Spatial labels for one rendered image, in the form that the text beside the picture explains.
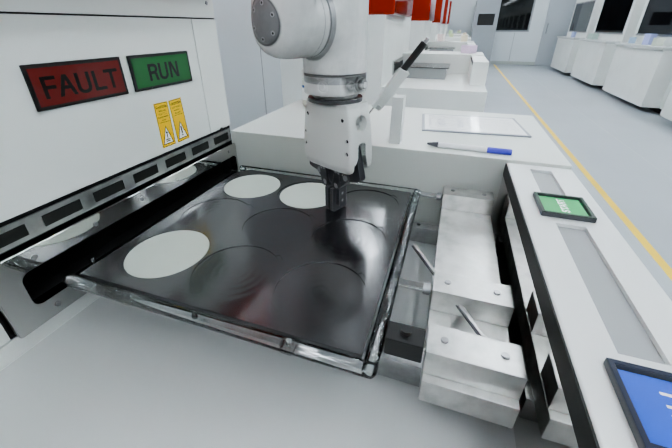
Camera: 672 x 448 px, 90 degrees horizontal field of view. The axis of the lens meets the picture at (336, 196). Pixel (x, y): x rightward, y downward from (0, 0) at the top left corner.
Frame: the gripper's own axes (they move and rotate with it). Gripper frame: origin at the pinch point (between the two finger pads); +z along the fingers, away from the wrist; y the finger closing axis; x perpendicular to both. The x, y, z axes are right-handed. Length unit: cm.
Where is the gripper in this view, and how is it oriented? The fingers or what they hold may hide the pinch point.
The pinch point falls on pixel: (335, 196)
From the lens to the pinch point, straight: 52.9
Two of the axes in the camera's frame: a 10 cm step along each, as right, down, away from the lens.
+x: -6.9, 3.3, -6.4
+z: 0.1, 8.9, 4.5
